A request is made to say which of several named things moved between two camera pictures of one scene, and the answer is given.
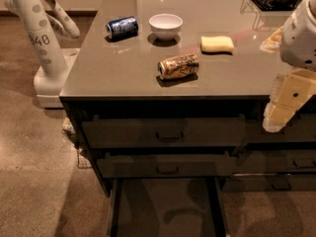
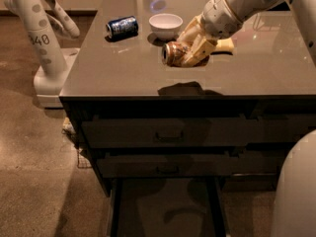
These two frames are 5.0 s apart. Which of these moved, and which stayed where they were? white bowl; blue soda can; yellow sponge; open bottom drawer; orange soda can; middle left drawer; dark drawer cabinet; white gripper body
Moved: orange soda can; white gripper body
Stayed: open bottom drawer; white bowl; blue soda can; yellow sponge; middle left drawer; dark drawer cabinet
